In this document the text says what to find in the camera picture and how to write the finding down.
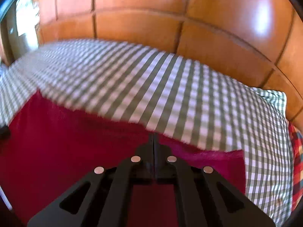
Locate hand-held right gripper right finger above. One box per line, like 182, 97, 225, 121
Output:
154, 135, 276, 227

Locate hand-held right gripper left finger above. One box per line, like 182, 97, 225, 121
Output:
27, 134, 155, 227

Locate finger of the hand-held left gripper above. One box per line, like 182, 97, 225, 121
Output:
0, 126, 11, 139

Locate maroon fleece pants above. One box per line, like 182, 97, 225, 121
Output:
0, 89, 247, 227

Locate green checkered bed sheet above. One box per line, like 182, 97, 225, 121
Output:
0, 39, 295, 226

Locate red plaid pillow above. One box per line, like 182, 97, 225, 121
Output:
287, 120, 303, 212

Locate wooden panelled wardrobe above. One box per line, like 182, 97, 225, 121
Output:
33, 0, 303, 128

